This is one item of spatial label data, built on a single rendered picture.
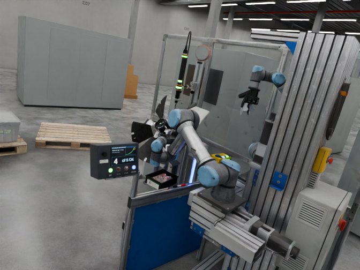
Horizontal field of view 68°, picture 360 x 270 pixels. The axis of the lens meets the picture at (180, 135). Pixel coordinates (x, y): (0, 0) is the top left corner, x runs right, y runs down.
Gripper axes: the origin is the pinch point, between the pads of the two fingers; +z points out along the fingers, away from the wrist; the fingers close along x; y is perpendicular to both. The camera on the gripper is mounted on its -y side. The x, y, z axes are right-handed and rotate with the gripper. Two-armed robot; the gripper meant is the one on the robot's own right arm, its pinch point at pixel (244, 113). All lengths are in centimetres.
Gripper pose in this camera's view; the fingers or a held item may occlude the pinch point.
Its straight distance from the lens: 207.3
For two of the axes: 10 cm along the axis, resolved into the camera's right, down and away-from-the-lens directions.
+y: 6.3, 3.2, -7.0
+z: -1.9, 9.5, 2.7
